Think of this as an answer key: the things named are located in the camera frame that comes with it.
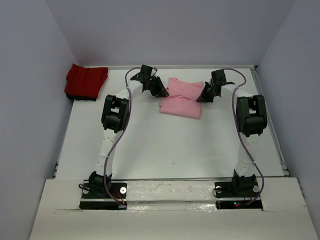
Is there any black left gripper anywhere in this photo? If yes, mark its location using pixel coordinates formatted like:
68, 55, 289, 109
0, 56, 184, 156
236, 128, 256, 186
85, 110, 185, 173
147, 76, 169, 98

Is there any pink t shirt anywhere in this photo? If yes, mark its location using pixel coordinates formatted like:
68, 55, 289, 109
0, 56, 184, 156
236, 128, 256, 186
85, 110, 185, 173
159, 77, 204, 120

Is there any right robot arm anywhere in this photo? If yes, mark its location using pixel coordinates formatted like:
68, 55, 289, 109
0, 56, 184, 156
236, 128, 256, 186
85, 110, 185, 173
196, 68, 268, 199

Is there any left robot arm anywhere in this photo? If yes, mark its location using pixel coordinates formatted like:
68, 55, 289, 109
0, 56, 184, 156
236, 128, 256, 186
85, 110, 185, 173
88, 64, 169, 202

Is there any red folded t shirt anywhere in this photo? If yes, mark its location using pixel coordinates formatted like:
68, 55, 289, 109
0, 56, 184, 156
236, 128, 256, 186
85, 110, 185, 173
64, 63, 109, 101

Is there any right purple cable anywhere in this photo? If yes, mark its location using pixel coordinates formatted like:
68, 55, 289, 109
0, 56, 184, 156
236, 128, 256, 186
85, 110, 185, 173
222, 67, 266, 208

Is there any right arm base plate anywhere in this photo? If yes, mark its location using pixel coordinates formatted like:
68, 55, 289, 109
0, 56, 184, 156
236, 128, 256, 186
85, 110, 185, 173
212, 181, 263, 210

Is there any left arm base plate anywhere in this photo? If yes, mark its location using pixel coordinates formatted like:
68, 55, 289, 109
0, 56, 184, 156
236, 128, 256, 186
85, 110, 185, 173
78, 181, 128, 211

